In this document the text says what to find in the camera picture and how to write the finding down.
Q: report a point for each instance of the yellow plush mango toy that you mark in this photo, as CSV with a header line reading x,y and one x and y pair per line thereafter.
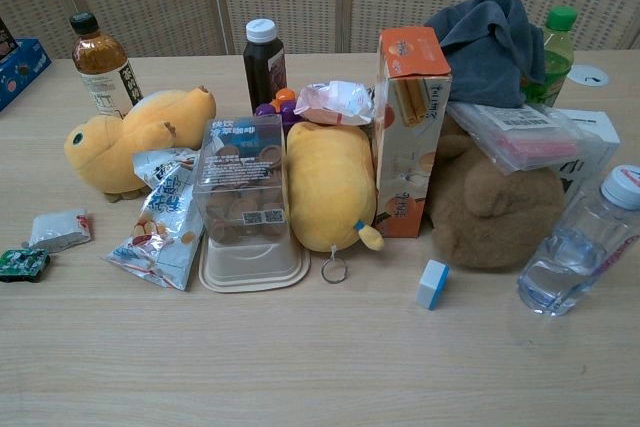
x,y
330,187

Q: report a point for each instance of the clear coffee capsule box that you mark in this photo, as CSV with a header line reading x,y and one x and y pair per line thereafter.
x,y
242,182

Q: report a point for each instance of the white pink snack packet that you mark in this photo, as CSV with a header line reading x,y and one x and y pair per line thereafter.
x,y
337,102

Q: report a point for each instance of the purple orange plastic toy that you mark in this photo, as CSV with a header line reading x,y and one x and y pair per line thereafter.
x,y
277,107

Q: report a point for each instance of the orange wafer roll box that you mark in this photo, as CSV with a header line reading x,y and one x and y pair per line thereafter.
x,y
407,147

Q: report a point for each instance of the beige plastic lid tray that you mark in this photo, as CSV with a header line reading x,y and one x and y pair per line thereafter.
x,y
255,267

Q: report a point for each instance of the dark juice bottle white cap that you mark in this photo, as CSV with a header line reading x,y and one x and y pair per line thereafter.
x,y
264,72

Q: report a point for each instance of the white blue eraser block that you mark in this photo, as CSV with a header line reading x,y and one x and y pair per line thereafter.
x,y
432,284

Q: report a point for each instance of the white blue snack bag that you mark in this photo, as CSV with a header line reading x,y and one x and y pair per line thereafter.
x,y
160,227

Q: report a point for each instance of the brown plush bear toy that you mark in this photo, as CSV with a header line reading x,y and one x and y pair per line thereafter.
x,y
495,219

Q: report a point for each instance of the yellow plush duck toy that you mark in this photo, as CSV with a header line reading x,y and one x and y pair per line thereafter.
x,y
135,139

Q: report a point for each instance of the clear zip bag pink contents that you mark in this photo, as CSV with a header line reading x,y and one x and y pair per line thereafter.
x,y
520,134

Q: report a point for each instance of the grey blue towel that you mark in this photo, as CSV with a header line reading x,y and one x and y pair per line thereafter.
x,y
487,54

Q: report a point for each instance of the brown tea bottle black cap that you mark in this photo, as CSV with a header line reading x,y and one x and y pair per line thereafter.
x,y
100,67

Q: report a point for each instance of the clear water bottle white cap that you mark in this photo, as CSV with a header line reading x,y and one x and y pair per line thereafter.
x,y
575,252

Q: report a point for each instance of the green soda bottle green cap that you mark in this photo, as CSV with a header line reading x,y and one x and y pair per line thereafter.
x,y
552,59

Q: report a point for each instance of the small white tissue packet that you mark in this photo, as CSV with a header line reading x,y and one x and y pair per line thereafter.
x,y
57,229

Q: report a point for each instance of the white cardboard box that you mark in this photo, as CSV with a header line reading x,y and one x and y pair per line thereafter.
x,y
595,139

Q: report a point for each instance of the blue cardboard box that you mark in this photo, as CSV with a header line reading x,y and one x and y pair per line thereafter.
x,y
17,72

